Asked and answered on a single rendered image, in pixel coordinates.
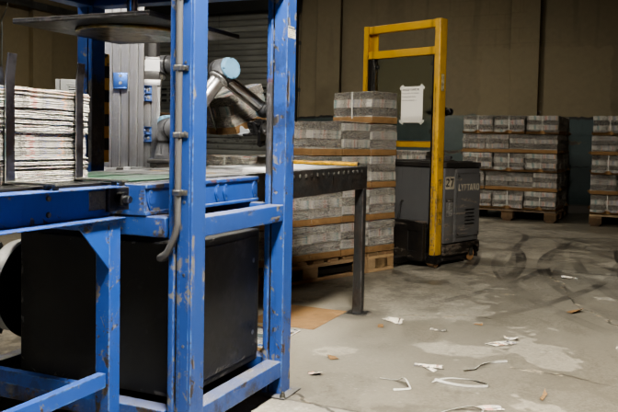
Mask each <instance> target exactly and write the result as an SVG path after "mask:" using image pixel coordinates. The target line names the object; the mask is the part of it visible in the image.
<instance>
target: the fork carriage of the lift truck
mask: <svg viewBox="0 0 618 412"><path fill-rule="evenodd" d="M390 219H393V220H395V226H394V249H391V250H394V255H401V256H406V259H411V260H416V261H426V237H427V222H426V221H418V220H409V219H401V218H390Z"/></svg>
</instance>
